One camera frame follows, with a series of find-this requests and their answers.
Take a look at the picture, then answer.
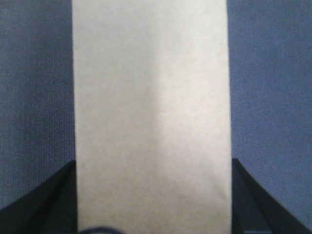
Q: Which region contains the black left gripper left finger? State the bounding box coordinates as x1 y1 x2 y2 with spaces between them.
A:
0 160 78 234

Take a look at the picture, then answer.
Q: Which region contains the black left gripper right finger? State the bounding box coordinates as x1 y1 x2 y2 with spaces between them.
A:
232 158 311 234

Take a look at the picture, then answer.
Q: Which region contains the brown cardboard package box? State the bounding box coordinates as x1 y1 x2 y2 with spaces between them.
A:
72 0 232 234

